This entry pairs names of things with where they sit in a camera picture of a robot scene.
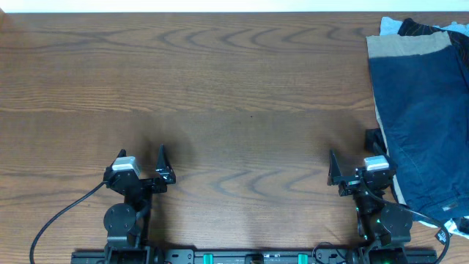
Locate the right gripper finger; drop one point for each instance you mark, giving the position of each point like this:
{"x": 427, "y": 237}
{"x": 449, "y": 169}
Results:
{"x": 378, "y": 150}
{"x": 334, "y": 174}

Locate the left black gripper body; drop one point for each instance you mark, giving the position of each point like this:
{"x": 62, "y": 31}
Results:
{"x": 151, "y": 187}

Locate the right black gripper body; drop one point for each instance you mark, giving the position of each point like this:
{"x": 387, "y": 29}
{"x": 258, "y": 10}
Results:
{"x": 349, "y": 184}

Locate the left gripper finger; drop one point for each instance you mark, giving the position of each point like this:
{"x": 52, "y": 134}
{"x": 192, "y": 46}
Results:
{"x": 164, "y": 168}
{"x": 122, "y": 153}

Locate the dark blue denim shorts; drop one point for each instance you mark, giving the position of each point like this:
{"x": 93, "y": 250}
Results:
{"x": 422, "y": 101}

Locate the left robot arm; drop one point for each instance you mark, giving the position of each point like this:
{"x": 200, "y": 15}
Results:
{"x": 127, "y": 223}

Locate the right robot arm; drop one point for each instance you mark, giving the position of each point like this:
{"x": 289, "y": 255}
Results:
{"x": 384, "y": 225}

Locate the beige khaki shorts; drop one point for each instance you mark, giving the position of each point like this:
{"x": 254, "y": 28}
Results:
{"x": 394, "y": 45}

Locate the light blue garment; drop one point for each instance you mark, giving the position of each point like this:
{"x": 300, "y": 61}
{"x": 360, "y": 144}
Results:
{"x": 390, "y": 26}

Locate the black patterned garment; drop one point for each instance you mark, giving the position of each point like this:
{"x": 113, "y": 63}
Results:
{"x": 455, "y": 35}

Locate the black mounting rail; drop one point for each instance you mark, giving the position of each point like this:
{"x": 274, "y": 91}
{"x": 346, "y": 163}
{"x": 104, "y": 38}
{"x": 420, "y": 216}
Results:
{"x": 318, "y": 255}

